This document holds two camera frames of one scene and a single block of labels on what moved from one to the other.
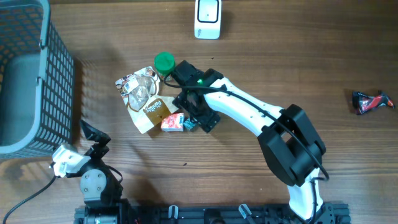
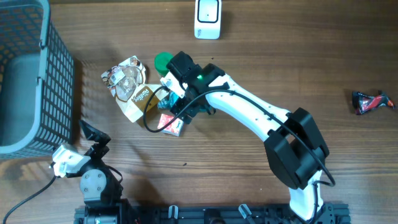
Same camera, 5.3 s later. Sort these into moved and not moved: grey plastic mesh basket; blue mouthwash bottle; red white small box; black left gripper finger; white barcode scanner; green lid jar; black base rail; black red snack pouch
Moved: red white small box; blue mouthwash bottle
Not moved: black red snack pouch; green lid jar; black base rail; white barcode scanner; grey plastic mesh basket; black left gripper finger
